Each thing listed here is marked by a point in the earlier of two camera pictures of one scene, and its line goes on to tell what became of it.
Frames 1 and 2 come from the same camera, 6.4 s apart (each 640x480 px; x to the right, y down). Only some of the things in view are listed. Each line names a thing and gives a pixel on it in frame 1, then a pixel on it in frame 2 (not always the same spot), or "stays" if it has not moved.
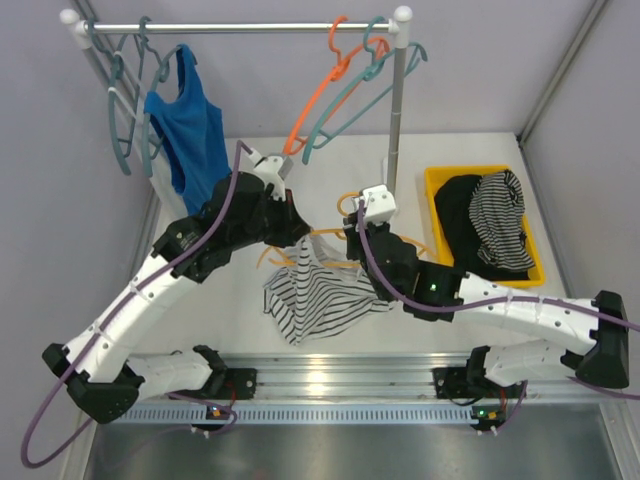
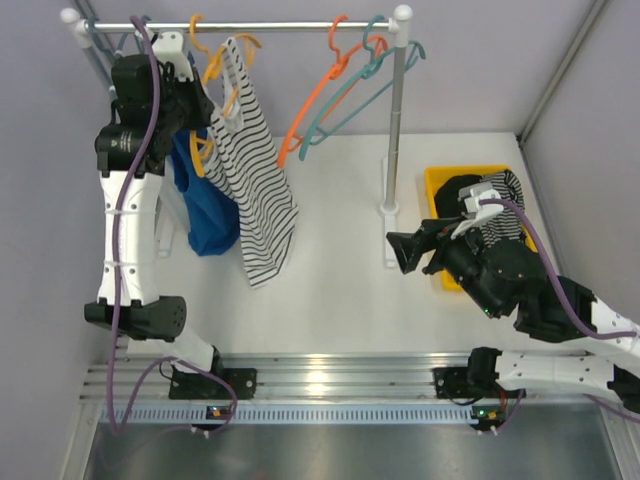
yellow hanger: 269,255 to 235,53
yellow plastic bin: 432,175 stays
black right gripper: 353,236 to 434,234
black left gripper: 292,218 to 198,100
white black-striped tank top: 322,295 to 244,158
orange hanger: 294,142 stays
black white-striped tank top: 497,208 stays
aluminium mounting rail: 374,380 stays
